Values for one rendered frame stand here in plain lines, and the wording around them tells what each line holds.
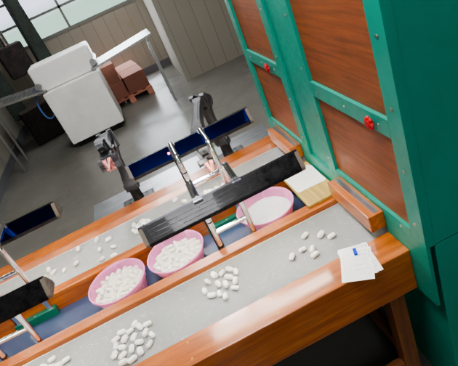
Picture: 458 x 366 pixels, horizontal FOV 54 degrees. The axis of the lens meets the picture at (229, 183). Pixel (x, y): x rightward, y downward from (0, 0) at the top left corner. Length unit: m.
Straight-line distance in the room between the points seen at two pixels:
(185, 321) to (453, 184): 1.00
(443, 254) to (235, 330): 0.70
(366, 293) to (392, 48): 0.83
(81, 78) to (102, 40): 2.17
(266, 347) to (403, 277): 0.52
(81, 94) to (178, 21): 1.76
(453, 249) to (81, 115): 5.25
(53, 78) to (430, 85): 5.38
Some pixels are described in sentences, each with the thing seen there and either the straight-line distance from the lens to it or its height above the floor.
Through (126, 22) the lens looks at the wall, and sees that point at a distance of 8.13.
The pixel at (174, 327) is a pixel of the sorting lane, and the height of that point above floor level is 0.74.
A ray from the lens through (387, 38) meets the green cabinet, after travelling 1.13.
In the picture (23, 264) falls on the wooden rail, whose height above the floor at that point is 0.76.
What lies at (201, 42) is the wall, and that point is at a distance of 6.86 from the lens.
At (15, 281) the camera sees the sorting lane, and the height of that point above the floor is 0.74.
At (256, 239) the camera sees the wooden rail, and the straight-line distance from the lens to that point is 1.83.
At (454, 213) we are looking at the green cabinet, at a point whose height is 0.92.
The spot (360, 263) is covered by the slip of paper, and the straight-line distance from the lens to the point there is 1.59.
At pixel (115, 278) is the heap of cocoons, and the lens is 2.09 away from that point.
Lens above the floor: 1.88
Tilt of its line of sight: 30 degrees down
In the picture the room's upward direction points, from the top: 24 degrees counter-clockwise
